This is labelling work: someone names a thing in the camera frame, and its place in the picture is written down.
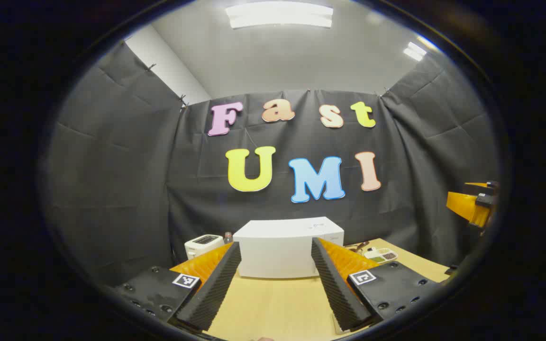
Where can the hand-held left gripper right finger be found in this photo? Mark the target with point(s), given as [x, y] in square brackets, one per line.
[334, 284]

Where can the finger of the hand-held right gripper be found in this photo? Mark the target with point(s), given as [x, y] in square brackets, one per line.
[465, 203]

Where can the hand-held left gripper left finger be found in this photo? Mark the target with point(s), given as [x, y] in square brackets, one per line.
[216, 284]

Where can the white microwave oven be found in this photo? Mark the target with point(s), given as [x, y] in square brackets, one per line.
[277, 246]

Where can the white toaster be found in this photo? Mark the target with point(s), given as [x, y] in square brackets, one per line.
[202, 245]

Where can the small brown bottle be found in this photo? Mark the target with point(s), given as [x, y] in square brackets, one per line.
[228, 237]

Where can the white divided dish of beans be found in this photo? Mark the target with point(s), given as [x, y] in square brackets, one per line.
[379, 255]

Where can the small ceiling light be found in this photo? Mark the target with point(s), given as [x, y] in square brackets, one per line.
[415, 51]

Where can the long ceiling light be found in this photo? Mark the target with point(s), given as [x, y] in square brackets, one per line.
[277, 14]

